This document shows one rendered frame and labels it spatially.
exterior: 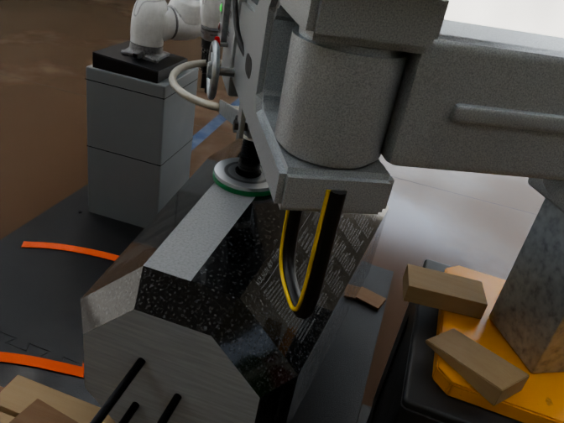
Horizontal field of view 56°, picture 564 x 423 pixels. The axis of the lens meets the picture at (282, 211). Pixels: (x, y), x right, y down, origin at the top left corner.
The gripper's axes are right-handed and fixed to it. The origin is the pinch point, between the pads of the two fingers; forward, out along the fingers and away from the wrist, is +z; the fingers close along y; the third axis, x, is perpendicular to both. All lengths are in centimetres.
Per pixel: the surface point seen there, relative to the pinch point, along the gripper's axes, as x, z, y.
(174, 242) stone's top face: -48, -7, 115
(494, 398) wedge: 1, -8, 179
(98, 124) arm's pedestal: -43, 32, -27
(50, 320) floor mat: -76, 77, 51
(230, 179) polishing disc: -23, -7, 89
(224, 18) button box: -26, -52, 77
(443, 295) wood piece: 10, -8, 151
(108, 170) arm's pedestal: -39, 55, -22
